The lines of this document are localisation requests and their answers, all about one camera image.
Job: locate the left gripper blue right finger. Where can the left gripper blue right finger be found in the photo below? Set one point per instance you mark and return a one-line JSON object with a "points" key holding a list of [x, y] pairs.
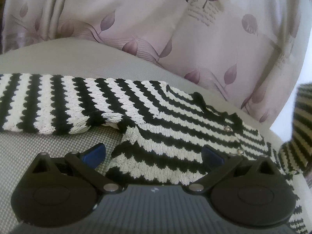
{"points": [[220, 166]]}

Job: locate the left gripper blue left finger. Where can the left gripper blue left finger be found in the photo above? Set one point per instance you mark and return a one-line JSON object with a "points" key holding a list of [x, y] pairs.
{"points": [[85, 165]]}

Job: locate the black white striped knit sweater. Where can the black white striped knit sweater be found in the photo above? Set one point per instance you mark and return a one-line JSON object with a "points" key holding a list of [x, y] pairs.
{"points": [[163, 128]]}

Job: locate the grey woven mattress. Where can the grey woven mattress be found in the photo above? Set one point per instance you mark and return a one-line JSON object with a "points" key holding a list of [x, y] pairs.
{"points": [[42, 193]]}

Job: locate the pink leaf print curtain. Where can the pink leaf print curtain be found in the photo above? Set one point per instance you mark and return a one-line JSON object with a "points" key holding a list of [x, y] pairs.
{"points": [[248, 52]]}

